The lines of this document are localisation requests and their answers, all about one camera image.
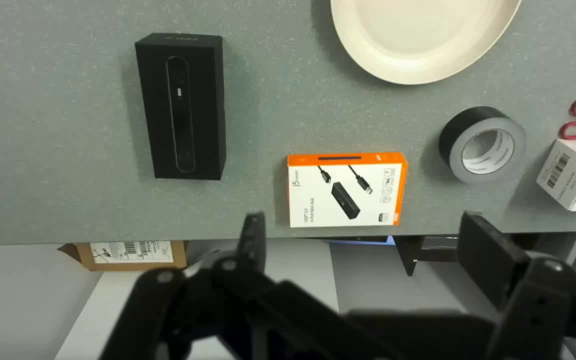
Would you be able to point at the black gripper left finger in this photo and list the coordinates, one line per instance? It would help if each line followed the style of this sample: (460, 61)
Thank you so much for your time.
(248, 301)

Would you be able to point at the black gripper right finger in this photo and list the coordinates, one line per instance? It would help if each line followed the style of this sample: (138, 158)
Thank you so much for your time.
(534, 293)

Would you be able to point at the black duct tape roll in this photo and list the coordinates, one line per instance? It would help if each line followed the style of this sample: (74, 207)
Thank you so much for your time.
(458, 137)

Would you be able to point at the cream round plate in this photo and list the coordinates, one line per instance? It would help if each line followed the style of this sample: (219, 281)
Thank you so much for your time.
(420, 33)

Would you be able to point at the white cardboard cube box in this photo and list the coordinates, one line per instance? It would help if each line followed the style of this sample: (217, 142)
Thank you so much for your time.
(568, 173)

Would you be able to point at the orange white adapter box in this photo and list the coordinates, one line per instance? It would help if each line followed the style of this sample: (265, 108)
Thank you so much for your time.
(314, 193)

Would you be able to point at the brown cardboard shipping box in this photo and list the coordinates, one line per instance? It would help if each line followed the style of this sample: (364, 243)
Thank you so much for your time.
(129, 252)

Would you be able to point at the black rectangular product box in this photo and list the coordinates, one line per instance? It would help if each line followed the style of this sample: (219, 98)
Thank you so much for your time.
(161, 100)

